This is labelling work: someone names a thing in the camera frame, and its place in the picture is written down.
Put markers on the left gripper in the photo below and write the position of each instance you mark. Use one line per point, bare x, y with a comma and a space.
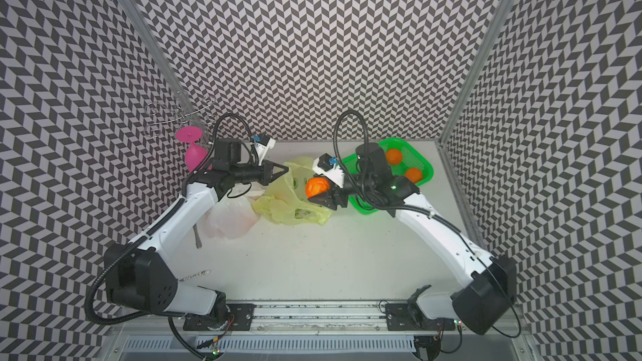
267, 175

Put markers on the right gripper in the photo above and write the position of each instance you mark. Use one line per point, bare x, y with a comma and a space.
332, 197

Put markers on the orange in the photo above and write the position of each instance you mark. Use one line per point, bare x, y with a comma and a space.
415, 175
316, 186
394, 156

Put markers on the yellow green plastic bag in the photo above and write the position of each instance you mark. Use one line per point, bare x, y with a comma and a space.
285, 202

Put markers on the white plastic bag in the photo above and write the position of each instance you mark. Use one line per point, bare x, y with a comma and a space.
230, 219

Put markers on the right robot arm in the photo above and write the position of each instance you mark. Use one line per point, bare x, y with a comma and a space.
484, 287

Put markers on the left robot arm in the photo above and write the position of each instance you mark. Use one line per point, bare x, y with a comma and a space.
138, 276

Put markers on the pink plastic cup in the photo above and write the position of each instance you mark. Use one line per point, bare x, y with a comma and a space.
194, 155

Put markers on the metal knife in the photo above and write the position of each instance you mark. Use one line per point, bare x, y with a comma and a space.
198, 241

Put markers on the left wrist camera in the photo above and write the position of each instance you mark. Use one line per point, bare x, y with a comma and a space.
262, 144

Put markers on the wire rack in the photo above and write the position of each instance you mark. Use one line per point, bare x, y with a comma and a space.
166, 118

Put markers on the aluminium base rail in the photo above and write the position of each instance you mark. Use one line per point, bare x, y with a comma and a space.
274, 330

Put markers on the aluminium corner post left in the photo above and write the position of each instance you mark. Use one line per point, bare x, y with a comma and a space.
151, 46

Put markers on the aluminium corner post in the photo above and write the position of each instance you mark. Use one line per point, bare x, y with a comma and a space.
151, 46
484, 51

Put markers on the aluminium corner post right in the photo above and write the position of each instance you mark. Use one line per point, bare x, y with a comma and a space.
484, 51

